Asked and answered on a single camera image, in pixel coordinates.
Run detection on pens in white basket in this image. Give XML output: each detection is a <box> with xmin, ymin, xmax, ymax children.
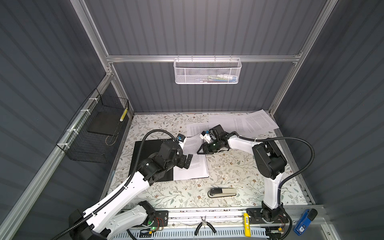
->
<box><xmin>199</xmin><ymin>75</ymin><xmax>238</xmax><ymax>84</ymax></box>

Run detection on yellow utility knife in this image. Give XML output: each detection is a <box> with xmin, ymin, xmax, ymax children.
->
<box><xmin>243</xmin><ymin>213</ymin><xmax>251</xmax><ymax>238</ymax></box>

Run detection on white wire mesh basket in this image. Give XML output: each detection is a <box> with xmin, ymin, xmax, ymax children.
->
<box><xmin>173</xmin><ymin>58</ymin><xmax>242</xmax><ymax>85</ymax></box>

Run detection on black pad in basket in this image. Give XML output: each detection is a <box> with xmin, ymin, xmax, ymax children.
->
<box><xmin>87</xmin><ymin>112</ymin><xmax>123</xmax><ymax>136</ymax></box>

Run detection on printed sheet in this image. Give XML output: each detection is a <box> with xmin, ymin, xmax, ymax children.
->
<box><xmin>173</xmin><ymin>135</ymin><xmax>209</xmax><ymax>181</ymax></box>
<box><xmin>186</xmin><ymin>123</ymin><xmax>209</xmax><ymax>137</ymax></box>
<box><xmin>209</xmin><ymin>110</ymin><xmax>279</xmax><ymax>138</ymax></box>

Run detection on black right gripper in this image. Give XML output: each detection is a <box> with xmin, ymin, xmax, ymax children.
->
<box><xmin>196</xmin><ymin>139</ymin><xmax>221</xmax><ymax>155</ymax></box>

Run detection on black handled pliers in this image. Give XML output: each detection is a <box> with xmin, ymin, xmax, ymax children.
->
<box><xmin>194</xmin><ymin>217</ymin><xmax>217</xmax><ymax>236</ymax></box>

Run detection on grey black stapler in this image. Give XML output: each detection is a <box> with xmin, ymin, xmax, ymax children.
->
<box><xmin>208</xmin><ymin>188</ymin><xmax>237</xmax><ymax>198</ymax></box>

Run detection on black wire basket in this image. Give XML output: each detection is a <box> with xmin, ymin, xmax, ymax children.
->
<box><xmin>57</xmin><ymin>90</ymin><xmax>130</xmax><ymax>164</ymax></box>

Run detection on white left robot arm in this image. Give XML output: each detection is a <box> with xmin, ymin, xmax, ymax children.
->
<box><xmin>54</xmin><ymin>129</ymin><xmax>193</xmax><ymax>240</ymax></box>

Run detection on black file folder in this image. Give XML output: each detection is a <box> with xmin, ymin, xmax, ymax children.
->
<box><xmin>129</xmin><ymin>139</ymin><xmax>174</xmax><ymax>185</ymax></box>

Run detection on yellow marker in basket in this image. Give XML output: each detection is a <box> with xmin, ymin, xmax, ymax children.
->
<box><xmin>120</xmin><ymin>108</ymin><xmax>128</xmax><ymax>122</ymax></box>

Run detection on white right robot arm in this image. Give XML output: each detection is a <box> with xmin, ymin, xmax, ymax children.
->
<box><xmin>197</xmin><ymin>125</ymin><xmax>315</xmax><ymax>223</ymax></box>

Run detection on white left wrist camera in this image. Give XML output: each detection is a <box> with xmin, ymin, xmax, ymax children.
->
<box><xmin>177</xmin><ymin>134</ymin><xmax>186</xmax><ymax>148</ymax></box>

